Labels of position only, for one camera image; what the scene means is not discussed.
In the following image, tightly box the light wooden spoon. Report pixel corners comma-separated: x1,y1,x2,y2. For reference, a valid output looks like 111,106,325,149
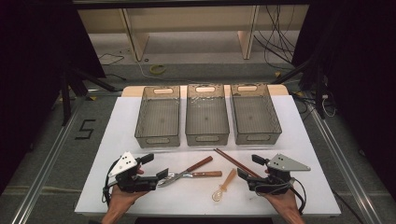
212,168,237,203

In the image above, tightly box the black metal stand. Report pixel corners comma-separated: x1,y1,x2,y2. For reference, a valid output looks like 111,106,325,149
270,55,329,120

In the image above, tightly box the hand-held gripper black cable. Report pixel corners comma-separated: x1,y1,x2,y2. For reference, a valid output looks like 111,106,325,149
101,158,123,207
288,176,308,216

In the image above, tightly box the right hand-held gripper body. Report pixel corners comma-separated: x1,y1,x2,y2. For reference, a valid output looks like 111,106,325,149
247,153,312,196

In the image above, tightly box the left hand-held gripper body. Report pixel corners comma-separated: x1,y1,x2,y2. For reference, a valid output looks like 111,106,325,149
107,151,160,193

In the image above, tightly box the person's right hand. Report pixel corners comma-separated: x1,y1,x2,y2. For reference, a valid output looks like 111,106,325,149
261,169,301,217

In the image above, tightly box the grey translucent plastic bin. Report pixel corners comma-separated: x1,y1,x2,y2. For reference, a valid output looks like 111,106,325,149
185,83,231,147
134,85,181,148
230,83,283,146

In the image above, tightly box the yellow tape roll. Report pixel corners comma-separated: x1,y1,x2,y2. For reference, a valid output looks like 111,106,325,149
148,63,167,76

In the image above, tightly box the light wooden desk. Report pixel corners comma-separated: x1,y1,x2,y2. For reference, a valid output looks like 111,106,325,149
77,4,311,62

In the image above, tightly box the thin white floor cable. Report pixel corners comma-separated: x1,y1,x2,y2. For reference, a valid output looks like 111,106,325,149
133,58,200,84

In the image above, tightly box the left hand-held gripper black cable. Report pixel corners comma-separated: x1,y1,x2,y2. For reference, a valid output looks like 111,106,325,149
101,158,123,207

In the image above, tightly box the person's left hand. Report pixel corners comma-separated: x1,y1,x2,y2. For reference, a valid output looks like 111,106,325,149
108,166,149,217

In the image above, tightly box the metal floor rail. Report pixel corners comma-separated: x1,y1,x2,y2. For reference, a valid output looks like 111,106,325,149
306,94,385,224
10,96,88,224

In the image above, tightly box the brown wooden chopstick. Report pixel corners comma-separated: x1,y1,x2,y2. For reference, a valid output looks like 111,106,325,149
215,147,262,178
213,148,260,179

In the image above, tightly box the knife with red-brown handle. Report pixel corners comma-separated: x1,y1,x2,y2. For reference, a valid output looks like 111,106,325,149
157,155,215,189

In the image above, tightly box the black curtain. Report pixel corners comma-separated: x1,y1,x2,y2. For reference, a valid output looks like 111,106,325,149
291,0,396,208
0,0,106,195

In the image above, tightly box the right hand-held gripper black cable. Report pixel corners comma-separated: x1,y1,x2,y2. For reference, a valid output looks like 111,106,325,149
288,176,308,216

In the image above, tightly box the bundle of black cables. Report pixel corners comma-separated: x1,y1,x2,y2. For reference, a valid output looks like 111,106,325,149
252,4,297,70

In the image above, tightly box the fork with wooden handle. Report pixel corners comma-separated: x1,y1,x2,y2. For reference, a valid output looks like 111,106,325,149
161,170,223,184

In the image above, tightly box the thin black floor cable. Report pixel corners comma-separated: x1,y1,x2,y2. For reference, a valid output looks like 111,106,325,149
98,52,125,66

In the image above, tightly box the black tripod stand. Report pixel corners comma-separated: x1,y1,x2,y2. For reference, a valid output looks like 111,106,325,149
60,65,123,127

